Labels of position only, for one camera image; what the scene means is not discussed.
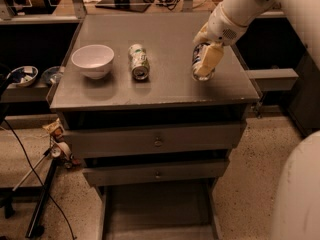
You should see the grey drawer cabinet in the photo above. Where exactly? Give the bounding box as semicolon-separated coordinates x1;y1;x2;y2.
46;11;262;240

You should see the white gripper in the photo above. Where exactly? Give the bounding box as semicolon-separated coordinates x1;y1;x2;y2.
193;3;248;76

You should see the green white soda can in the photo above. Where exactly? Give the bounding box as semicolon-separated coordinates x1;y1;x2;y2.
128;44;150;80

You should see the grey middle drawer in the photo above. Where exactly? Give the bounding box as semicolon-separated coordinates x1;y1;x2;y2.
83;159;229;186

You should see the white bowl with items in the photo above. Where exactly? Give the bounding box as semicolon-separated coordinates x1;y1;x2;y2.
10;66;38;87

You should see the black stand leg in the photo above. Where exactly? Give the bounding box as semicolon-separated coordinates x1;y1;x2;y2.
25;160;57;239

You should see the white ceramic bowl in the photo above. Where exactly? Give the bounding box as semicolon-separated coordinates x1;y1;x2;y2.
71;44;115;79

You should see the black floor cable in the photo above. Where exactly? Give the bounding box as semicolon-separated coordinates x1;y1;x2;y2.
3;118;78;240

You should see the roll of tape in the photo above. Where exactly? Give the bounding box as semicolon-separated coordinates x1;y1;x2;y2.
50;142;72;160

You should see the black monitor stand base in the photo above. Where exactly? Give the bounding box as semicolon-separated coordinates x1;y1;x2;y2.
95;0;152;13

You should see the grey side shelf beam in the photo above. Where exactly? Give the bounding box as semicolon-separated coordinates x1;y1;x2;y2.
246;68;299;92

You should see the blue pepsi can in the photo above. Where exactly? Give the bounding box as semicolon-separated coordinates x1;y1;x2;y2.
192;43;215;81

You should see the open grey bottom drawer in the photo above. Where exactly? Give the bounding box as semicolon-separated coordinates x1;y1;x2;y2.
98;179;223;240

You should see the crumpled snack bag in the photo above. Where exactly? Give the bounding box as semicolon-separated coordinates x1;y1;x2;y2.
42;119;64;140

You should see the grey top drawer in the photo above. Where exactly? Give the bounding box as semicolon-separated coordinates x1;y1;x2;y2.
64;121;246;158

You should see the dark glass bowl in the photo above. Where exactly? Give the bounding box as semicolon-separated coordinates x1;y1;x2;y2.
41;66;63;86

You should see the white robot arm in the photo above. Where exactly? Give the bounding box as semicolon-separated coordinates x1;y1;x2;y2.
193;0;320;240

